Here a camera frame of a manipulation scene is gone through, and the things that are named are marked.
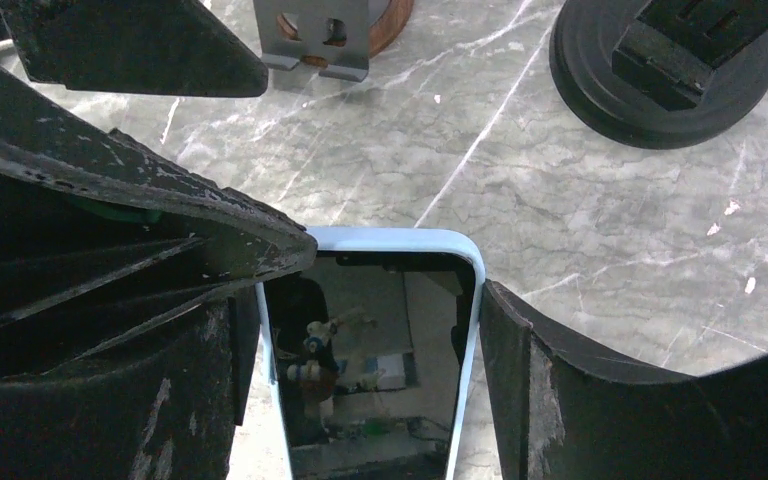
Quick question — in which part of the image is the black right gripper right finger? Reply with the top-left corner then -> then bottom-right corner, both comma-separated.
480,281 -> 768,479

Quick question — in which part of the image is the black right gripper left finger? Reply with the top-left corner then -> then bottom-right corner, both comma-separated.
0,66 -> 317,479

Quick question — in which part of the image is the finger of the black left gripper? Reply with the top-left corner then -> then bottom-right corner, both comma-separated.
0,0 -> 269,98

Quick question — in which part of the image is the blue case phone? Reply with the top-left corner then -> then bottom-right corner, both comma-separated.
256,227 -> 485,479

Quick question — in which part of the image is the black round-base phone holder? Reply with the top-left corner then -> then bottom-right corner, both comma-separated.
549,0 -> 768,150

